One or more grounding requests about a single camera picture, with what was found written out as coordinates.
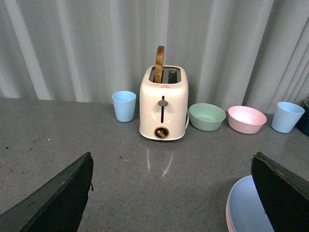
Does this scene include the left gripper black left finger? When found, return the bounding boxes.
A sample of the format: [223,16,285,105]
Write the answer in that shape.
[0,152,94,232]

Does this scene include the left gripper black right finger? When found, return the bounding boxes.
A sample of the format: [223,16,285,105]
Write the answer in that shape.
[251,152,309,232]

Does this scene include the light blue plate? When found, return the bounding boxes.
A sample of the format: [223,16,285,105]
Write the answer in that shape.
[226,175,274,232]

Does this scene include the pink plate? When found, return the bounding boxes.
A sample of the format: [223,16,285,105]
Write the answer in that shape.
[226,205,234,232]

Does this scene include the dark blue saucepan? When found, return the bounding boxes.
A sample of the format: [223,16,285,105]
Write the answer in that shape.
[296,98,309,136]

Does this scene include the light blue cup right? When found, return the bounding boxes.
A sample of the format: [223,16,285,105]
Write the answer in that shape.
[271,101,305,133]

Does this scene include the light blue cup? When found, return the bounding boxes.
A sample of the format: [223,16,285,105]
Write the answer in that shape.
[112,91,136,122]
[271,101,305,133]

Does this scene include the pink bowl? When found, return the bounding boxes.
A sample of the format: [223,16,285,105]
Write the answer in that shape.
[228,106,267,134]

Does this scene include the green bowl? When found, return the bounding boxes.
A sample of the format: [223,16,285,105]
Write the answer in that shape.
[189,103,226,131]

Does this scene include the light blue cup left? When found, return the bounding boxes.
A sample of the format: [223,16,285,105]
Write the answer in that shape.
[112,91,136,122]

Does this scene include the cream white toaster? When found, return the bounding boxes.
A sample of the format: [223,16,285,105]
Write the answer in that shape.
[139,65,189,141]

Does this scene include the grey curtain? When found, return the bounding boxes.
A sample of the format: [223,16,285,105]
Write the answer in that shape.
[0,0,309,114]

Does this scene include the brown bread slice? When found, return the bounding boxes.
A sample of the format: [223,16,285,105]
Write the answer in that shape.
[154,45,165,84]

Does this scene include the white toaster cable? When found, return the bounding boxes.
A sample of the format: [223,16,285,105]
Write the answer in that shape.
[184,108,190,132]

